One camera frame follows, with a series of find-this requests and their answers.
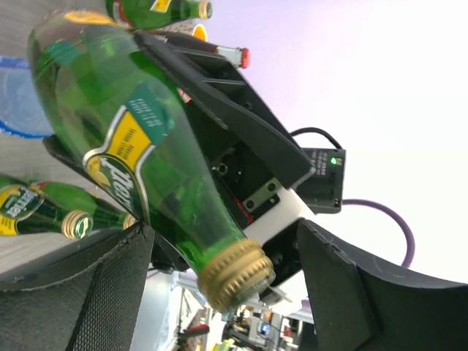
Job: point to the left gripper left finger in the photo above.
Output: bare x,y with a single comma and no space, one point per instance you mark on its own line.
88,301

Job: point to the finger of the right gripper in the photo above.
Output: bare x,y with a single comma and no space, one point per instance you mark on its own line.
224,95
163,257

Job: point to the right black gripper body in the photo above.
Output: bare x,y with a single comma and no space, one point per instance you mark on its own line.
264,209

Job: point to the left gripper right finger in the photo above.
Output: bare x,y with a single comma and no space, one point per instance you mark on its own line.
362,302

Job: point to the green glass bottle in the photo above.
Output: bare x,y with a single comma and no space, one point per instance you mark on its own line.
26,210
122,120
148,14
71,197

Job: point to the Pocari Sweat plastic bottle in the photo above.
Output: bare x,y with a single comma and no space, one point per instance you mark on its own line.
21,113

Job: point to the white mug orange inside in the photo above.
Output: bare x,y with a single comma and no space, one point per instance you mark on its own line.
189,27

